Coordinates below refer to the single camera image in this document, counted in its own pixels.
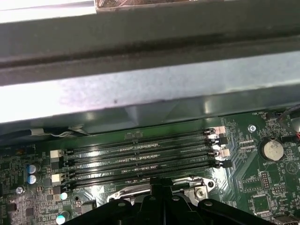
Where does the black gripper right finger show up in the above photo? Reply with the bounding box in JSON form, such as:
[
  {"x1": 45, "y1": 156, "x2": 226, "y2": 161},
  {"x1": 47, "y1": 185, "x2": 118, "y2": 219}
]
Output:
[{"x1": 162, "y1": 177, "x2": 275, "y2": 225}]

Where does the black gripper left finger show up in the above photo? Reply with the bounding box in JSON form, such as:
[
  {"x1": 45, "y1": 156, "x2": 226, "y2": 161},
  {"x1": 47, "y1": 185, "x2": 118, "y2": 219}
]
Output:
[{"x1": 78, "y1": 177, "x2": 165, "y2": 225}]

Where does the metal socket cover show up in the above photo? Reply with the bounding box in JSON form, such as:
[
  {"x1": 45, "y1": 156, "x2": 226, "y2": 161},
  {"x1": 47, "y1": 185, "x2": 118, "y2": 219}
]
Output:
[{"x1": 107, "y1": 184, "x2": 195, "y2": 204}]

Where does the CPU socket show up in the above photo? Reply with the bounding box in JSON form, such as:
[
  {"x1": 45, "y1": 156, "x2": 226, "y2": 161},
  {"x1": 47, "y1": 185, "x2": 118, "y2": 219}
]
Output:
[{"x1": 106, "y1": 178, "x2": 218, "y2": 207}]

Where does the green motherboard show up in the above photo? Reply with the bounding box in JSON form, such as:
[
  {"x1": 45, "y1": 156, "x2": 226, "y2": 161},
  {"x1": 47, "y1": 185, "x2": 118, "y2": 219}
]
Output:
[{"x1": 0, "y1": 110, "x2": 300, "y2": 225}]

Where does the silver coin battery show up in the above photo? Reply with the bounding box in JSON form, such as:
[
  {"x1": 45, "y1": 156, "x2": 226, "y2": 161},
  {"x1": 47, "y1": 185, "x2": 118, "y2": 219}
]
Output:
[{"x1": 261, "y1": 137, "x2": 285, "y2": 162}]

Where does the black PC case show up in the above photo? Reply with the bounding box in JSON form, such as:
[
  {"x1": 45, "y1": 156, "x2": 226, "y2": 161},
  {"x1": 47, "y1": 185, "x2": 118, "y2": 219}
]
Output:
[{"x1": 0, "y1": 0, "x2": 300, "y2": 143}]

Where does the thin grey wire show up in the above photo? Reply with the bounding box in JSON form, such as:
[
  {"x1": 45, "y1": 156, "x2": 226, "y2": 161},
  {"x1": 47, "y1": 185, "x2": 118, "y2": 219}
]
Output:
[{"x1": 48, "y1": 130, "x2": 84, "y2": 138}]

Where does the black taped cable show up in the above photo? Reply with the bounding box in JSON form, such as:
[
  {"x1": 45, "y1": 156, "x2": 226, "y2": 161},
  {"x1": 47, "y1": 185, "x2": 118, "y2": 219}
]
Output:
[{"x1": 0, "y1": 128, "x2": 46, "y2": 143}]

